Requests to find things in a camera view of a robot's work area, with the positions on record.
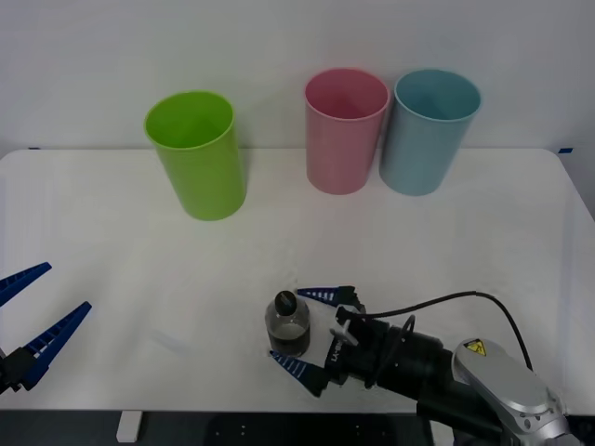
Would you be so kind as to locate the green plastic bin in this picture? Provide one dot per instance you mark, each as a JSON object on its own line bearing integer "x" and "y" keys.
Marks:
{"x": 204, "y": 181}

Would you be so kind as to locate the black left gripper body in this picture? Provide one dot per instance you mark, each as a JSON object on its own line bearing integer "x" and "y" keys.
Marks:
{"x": 11, "y": 371}

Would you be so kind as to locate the pale blue plastic bin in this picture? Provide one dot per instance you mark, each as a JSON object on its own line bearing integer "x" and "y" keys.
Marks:
{"x": 418, "y": 153}

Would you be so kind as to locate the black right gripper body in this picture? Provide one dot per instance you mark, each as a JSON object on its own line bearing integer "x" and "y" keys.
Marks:
{"x": 358, "y": 358}

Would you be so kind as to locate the pink plastic bin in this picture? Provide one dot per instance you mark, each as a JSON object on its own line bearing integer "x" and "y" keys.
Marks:
{"x": 339, "y": 153}

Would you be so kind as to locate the small bottle with dark liquid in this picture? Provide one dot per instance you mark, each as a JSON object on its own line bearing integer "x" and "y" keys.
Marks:
{"x": 288, "y": 338}

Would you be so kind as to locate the silver and black right arm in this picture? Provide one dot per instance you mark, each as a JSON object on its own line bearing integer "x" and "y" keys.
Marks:
{"x": 502, "y": 385}

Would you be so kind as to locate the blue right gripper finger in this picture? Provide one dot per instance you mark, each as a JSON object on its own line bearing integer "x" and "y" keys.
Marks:
{"x": 302, "y": 370}
{"x": 325, "y": 294}

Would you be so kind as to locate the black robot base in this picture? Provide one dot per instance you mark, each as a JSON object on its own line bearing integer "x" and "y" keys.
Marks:
{"x": 302, "y": 429}

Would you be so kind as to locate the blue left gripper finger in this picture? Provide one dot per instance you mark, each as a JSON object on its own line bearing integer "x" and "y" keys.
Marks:
{"x": 53, "y": 341}
{"x": 21, "y": 279}

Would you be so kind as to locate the white table leg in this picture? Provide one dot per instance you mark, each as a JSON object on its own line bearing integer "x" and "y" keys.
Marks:
{"x": 128, "y": 426}

